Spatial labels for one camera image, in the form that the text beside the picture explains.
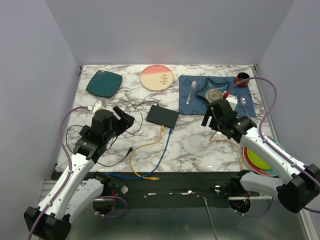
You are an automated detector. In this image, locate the yellow ethernet cable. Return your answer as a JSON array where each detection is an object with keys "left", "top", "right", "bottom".
[
  {"left": 129, "top": 125, "right": 166, "bottom": 181},
  {"left": 209, "top": 131, "right": 245, "bottom": 171}
]

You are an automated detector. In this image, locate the black network switch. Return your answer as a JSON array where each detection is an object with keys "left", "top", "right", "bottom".
[{"left": 146, "top": 105, "right": 179, "bottom": 129}]

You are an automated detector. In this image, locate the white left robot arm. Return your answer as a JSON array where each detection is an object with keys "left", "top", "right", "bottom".
[{"left": 23, "top": 106, "right": 135, "bottom": 240}]

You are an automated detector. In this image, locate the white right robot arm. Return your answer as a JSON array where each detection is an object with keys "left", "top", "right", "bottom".
[{"left": 201, "top": 98, "right": 320, "bottom": 213}]

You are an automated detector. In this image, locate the black power adapter brick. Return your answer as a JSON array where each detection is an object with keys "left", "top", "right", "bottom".
[{"left": 79, "top": 125, "right": 91, "bottom": 136}]

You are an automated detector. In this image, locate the blue cloth placemat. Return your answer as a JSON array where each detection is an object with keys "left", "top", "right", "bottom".
[{"left": 178, "top": 75, "right": 257, "bottom": 118}]

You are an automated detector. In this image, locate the silver spoon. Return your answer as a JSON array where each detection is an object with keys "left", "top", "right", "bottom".
[{"left": 239, "top": 96, "right": 250, "bottom": 118}]

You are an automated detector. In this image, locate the blue star-shaped dish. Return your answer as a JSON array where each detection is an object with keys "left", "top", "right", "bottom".
[{"left": 195, "top": 77, "right": 230, "bottom": 104}]

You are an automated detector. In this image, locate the silver fork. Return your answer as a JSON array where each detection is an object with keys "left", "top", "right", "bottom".
[{"left": 185, "top": 81, "right": 197, "bottom": 105}]

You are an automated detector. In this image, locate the teal square plate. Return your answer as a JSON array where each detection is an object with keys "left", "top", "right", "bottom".
[{"left": 86, "top": 70, "right": 123, "bottom": 98}]

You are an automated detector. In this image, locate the orange-brown mug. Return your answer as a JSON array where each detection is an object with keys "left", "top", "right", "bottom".
[{"left": 235, "top": 72, "right": 250, "bottom": 88}]

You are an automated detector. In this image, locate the pink and cream round plate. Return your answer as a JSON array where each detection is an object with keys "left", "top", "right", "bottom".
[{"left": 140, "top": 64, "right": 175, "bottom": 91}]

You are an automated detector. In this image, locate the lime green plate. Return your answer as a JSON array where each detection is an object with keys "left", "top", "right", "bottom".
[{"left": 246, "top": 149, "right": 271, "bottom": 170}]

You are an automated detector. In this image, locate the light blue patterned plate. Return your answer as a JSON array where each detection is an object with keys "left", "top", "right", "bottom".
[{"left": 270, "top": 138, "right": 284, "bottom": 150}]

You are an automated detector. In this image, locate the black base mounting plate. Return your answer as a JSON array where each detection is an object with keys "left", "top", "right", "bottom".
[{"left": 51, "top": 171, "right": 262, "bottom": 210}]

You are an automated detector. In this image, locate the red rimmed plate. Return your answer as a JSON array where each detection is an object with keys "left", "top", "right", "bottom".
[{"left": 243, "top": 146, "right": 278, "bottom": 177}]

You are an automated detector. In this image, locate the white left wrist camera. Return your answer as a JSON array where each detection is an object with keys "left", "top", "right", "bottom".
[{"left": 86, "top": 99, "right": 107, "bottom": 114}]

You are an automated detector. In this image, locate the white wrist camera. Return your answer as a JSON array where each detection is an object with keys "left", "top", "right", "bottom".
[
  {"left": 86, "top": 99, "right": 107, "bottom": 114},
  {"left": 222, "top": 91, "right": 238, "bottom": 111}
]

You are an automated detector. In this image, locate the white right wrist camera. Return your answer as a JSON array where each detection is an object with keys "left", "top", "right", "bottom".
[{"left": 222, "top": 91, "right": 238, "bottom": 111}]

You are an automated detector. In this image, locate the black power cord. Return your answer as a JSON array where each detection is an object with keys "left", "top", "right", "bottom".
[{"left": 66, "top": 100, "right": 160, "bottom": 167}]

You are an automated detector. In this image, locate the blue ethernet cable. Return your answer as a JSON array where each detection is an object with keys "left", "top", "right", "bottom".
[{"left": 106, "top": 127, "right": 174, "bottom": 180}]

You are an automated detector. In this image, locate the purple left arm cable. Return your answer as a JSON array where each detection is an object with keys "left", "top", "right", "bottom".
[{"left": 26, "top": 106, "right": 128, "bottom": 240}]

